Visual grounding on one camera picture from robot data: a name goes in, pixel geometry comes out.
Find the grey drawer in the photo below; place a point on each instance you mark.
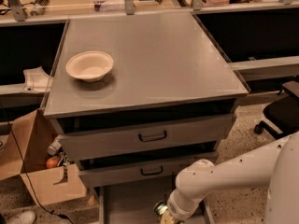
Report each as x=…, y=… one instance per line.
x=146, y=137
x=141, y=170
x=133, y=202

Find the brown cardboard box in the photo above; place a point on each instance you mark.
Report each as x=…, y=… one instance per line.
x=25, y=154

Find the grey metal post left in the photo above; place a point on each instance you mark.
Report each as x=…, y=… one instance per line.
x=18, y=12

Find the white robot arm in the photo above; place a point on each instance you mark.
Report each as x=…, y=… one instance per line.
x=275, y=166

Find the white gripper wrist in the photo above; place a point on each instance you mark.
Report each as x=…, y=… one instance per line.
x=178, y=209

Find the beige paper bowl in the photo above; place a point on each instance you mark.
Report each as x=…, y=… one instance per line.
x=89, y=66

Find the grey metal drawer cabinet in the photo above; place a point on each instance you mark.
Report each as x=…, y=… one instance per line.
x=165, y=69

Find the grey bottom drawer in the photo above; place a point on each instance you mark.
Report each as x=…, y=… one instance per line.
x=133, y=202

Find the small bottle in box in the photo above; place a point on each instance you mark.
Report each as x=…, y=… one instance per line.
x=54, y=148

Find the black office chair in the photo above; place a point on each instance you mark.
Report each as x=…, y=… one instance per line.
x=283, y=113

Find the white curved plastic part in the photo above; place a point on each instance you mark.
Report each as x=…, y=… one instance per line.
x=36, y=80

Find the black white handheld tool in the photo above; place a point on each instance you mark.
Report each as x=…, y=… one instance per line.
x=39, y=7

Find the grey middle drawer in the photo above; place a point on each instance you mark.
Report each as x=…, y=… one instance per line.
x=141, y=170

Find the grey top drawer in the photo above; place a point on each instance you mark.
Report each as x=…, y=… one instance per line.
x=146, y=137

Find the orange fruit in box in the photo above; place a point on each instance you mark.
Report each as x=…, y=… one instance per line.
x=52, y=162

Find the crushed green soda can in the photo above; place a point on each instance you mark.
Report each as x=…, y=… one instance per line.
x=159, y=208

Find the white shoe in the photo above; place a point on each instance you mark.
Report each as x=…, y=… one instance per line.
x=27, y=217

